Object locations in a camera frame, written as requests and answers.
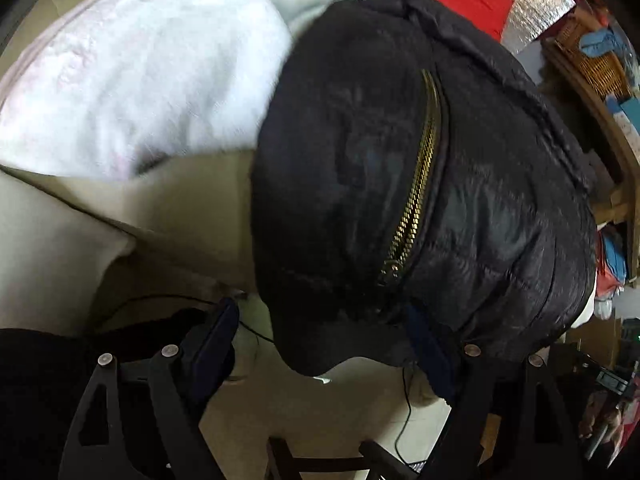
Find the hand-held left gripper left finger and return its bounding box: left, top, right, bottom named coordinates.
left=59, top=297, right=241, bottom=480

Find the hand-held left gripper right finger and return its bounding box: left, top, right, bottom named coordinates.
left=406, top=305, right=588, bottom=480

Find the black quilted jacket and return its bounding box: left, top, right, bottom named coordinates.
left=250, top=0, right=598, bottom=376

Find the folded coral cloth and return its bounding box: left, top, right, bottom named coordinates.
left=595, top=240, right=626, bottom=306

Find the folded blue cloth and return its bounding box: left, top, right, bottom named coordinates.
left=600, top=232, right=628, bottom=281

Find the cream sofa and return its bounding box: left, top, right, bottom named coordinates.
left=0, top=152, right=281, bottom=331

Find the dark wooden stool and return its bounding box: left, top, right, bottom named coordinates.
left=265, top=437, right=426, bottom=480

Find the wooden table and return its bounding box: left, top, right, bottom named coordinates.
left=540, top=35, right=640, bottom=226

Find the white bed blanket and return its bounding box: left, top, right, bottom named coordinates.
left=0, top=0, right=371, bottom=183

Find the wicker basket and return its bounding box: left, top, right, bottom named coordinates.
left=555, top=10, right=632, bottom=101

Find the silver foil insulation board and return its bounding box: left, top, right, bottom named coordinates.
left=465, top=0, right=576, bottom=56

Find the black cable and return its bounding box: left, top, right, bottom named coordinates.
left=97, top=294, right=426, bottom=466

